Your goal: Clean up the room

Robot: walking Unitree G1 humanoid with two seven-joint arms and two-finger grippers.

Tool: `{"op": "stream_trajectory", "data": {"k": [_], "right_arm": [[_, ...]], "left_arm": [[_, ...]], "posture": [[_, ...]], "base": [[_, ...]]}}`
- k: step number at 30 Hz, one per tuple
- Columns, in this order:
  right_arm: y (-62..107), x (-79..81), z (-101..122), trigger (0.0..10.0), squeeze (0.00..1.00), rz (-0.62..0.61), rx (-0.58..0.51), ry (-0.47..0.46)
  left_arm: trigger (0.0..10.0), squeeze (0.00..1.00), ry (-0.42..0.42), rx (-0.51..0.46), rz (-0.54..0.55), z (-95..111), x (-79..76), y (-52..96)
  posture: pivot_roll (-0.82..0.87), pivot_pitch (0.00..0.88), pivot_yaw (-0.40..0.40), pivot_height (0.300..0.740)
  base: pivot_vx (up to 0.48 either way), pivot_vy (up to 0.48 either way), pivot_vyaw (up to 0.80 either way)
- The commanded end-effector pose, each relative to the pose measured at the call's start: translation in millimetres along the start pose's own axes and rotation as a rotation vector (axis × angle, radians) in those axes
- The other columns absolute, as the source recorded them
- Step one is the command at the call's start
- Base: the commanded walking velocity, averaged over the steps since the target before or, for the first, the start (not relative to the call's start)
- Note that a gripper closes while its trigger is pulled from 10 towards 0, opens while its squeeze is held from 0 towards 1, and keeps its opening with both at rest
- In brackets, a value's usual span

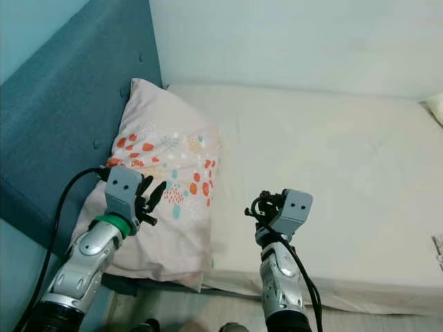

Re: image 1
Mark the robot left leg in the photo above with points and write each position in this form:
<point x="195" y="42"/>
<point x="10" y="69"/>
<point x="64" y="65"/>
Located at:
<point x="147" y="325"/>

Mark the blue fabric headboard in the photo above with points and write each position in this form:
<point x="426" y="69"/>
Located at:
<point x="69" y="104"/>

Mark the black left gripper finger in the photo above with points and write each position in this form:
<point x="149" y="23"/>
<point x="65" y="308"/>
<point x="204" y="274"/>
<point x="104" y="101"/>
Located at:
<point x="159" y="192"/>
<point x="147" y="188"/>

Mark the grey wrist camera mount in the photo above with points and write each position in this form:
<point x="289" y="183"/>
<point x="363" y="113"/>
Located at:
<point x="123" y="187"/>
<point x="294" y="207"/>

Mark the pink pillow with coloured dots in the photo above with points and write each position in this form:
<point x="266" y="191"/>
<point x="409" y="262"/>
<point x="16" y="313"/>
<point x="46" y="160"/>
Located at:
<point x="166" y="117"/>

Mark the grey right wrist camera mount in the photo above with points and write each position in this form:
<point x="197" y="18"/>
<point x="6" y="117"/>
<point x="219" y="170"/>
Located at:
<point x="294" y="207"/>

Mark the robot leg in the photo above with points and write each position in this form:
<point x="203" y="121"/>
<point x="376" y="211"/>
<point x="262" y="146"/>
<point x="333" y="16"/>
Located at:
<point x="147" y="325"/>
<point x="232" y="327"/>

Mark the robot right leg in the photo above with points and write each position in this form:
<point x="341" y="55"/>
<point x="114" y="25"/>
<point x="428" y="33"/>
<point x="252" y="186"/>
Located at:
<point x="232" y="327"/>

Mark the cream mattress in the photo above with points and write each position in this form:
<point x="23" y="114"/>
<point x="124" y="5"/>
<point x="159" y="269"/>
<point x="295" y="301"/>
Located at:
<point x="304" y="152"/>

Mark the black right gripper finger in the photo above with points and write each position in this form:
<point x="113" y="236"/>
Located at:
<point x="266" y="197"/>
<point x="252" y="213"/>

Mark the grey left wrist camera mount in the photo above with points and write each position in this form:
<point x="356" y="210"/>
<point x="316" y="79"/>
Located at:
<point x="123" y="187"/>

